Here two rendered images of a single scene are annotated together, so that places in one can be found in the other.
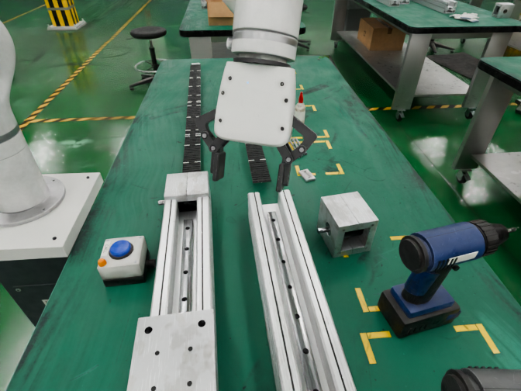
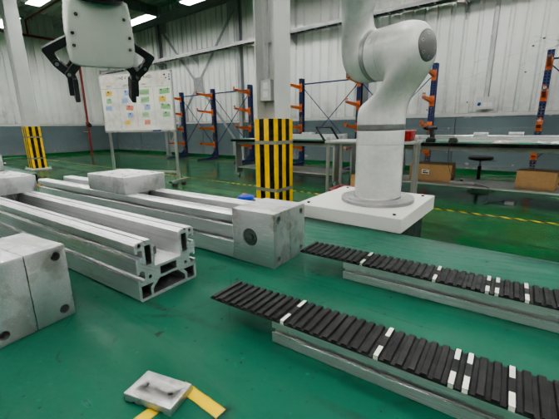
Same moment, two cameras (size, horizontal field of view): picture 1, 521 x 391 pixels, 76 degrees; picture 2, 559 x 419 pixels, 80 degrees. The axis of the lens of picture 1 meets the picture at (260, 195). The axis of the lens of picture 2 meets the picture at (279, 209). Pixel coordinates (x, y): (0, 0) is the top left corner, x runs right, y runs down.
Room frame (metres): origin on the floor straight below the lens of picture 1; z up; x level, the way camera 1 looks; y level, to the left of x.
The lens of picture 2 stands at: (1.05, -0.25, 1.01)
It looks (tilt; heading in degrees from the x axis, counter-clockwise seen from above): 14 degrees down; 132
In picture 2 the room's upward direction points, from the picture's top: 1 degrees counter-clockwise
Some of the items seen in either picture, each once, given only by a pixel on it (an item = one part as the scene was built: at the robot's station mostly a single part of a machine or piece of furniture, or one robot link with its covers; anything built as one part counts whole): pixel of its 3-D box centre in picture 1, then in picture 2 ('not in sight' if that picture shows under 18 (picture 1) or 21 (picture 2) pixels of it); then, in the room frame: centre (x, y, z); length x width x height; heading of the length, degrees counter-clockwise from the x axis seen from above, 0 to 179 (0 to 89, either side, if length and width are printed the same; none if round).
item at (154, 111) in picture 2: not in sight; (140, 130); (-4.90, 2.63, 0.97); 1.51 x 0.50 x 1.95; 25
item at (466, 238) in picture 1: (446, 274); not in sight; (0.36, -0.32, 0.89); 0.20 x 0.08 x 0.22; 106
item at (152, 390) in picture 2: (306, 175); (158, 391); (0.80, -0.13, 0.78); 0.05 x 0.03 x 0.01; 21
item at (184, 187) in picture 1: (184, 198); (273, 229); (0.64, 0.19, 0.83); 0.12 x 0.09 x 0.10; 98
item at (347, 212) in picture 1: (340, 224); (20, 281); (0.55, -0.18, 0.83); 0.11 x 0.10 x 0.10; 103
